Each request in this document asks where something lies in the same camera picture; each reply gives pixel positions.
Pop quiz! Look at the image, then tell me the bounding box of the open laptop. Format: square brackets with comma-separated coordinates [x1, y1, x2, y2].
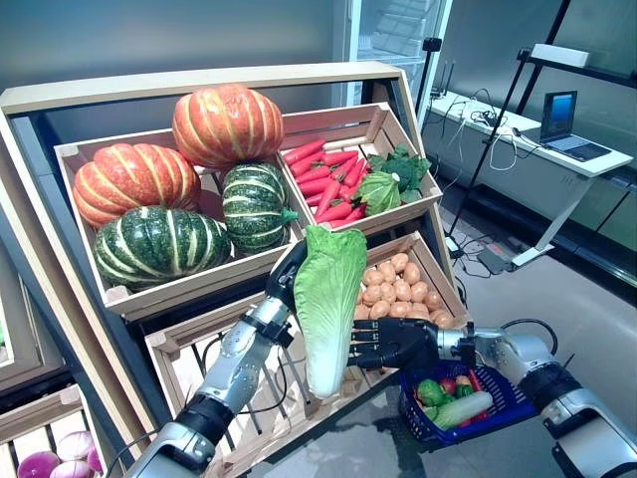
[538, 90, 613, 163]

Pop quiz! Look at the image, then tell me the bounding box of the black sensor on pole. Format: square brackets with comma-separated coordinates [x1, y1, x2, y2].
[412, 37, 443, 120]

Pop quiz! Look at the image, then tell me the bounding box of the dark green leafy vegetable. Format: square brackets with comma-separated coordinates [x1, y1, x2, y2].
[366, 143, 433, 204]

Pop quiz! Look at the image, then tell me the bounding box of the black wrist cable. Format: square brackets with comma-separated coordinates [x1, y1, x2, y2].
[500, 317, 559, 359]
[104, 338, 293, 478]

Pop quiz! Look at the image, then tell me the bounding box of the white box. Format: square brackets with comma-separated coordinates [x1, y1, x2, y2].
[530, 43, 591, 69]

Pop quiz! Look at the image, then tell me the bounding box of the orange striped pumpkin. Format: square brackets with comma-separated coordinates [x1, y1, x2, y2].
[72, 142, 202, 229]
[172, 83, 286, 170]

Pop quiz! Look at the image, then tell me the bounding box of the black metal rack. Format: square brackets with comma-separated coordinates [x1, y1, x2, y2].
[515, 0, 637, 119]

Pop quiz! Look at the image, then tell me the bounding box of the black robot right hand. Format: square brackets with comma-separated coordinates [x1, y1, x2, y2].
[347, 316, 442, 372]

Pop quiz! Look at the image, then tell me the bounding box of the light green cabbage head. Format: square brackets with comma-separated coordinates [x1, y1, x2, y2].
[355, 170, 403, 218]

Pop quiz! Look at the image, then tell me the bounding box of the dark green striped pumpkin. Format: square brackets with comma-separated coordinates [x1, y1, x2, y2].
[221, 161, 300, 258]
[93, 205, 233, 294]

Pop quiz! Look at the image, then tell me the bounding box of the grey box device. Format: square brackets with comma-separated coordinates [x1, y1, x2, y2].
[477, 247, 517, 275]

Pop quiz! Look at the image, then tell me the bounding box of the pale green napa cabbage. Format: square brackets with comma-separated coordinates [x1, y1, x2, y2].
[293, 223, 368, 399]
[430, 390, 494, 432]

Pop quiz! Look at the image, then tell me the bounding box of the light green round vegetable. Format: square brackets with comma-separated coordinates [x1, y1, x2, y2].
[416, 378, 446, 407]

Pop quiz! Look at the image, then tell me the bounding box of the blue plastic shopping basket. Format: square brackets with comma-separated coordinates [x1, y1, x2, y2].
[397, 358, 541, 447]

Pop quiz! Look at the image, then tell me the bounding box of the router with antennas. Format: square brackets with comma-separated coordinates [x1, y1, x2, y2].
[431, 59, 457, 100]

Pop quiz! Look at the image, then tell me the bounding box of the white cable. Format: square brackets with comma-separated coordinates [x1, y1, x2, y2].
[457, 99, 522, 173]

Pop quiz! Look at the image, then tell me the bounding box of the large wooden display shelf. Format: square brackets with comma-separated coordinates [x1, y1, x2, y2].
[0, 62, 472, 478]

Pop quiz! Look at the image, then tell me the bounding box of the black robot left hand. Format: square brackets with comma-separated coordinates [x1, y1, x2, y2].
[265, 240, 313, 318]

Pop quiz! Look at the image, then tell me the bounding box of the white desk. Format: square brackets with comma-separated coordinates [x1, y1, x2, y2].
[425, 94, 634, 268]

